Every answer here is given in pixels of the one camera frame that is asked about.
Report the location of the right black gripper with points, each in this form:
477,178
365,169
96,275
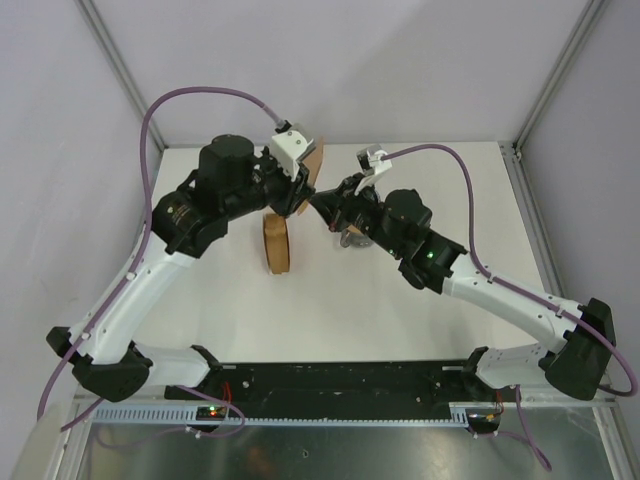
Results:
335,206

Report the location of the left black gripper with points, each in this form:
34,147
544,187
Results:
294,193

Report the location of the single brown coffee filter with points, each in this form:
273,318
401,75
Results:
315,165

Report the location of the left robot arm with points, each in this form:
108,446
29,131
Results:
230,181

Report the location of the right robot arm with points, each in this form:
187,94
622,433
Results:
566,354

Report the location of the glass coffee carafe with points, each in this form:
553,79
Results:
352,239

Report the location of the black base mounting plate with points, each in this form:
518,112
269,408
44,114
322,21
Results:
446,381

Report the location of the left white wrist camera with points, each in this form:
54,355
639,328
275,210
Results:
289,146

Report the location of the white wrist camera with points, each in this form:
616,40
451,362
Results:
289,146
374,166

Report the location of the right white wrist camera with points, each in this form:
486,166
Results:
374,166

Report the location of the right aluminium corner post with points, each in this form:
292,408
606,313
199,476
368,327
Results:
575,43

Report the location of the aluminium corner post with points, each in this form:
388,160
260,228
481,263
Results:
575,43
106,43

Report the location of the grey slotted cable duct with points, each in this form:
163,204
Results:
201,415

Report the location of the left aluminium corner post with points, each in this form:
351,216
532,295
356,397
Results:
106,43

